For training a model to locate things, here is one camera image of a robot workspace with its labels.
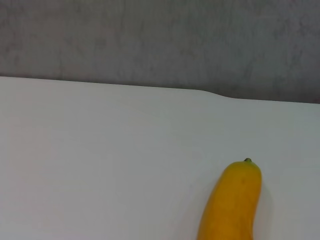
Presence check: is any yellow banana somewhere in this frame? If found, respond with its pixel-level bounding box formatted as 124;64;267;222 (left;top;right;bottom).
196;157;263;240

